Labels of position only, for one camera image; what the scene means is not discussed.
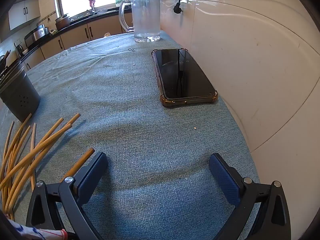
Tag bunch of wooden chopsticks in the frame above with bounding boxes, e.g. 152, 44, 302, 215
0, 113, 95, 220

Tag dark grey chopstick holder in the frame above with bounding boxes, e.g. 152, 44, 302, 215
0, 61, 41, 122

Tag black smartphone in clear case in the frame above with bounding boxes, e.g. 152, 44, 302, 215
151, 48, 218, 107

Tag small cream wall cabinet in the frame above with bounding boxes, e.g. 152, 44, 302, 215
9, 0, 41, 30

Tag clear glass pitcher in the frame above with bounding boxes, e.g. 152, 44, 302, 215
118, 0, 161, 43

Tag base cabinets with black countertop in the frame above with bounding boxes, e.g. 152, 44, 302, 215
24, 9, 134, 71

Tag person's patterned clothing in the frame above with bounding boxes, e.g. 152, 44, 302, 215
0, 210, 68, 240

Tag brown cooking pot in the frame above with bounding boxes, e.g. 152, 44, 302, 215
55, 14, 71, 30

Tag wall hook rail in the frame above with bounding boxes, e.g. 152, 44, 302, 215
40, 11, 57, 22

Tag teal tablecloth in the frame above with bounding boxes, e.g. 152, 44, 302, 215
0, 30, 262, 240

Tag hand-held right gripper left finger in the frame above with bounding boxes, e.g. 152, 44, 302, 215
26, 152, 108, 240

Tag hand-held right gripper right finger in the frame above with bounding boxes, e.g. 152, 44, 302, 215
209, 153, 292, 240

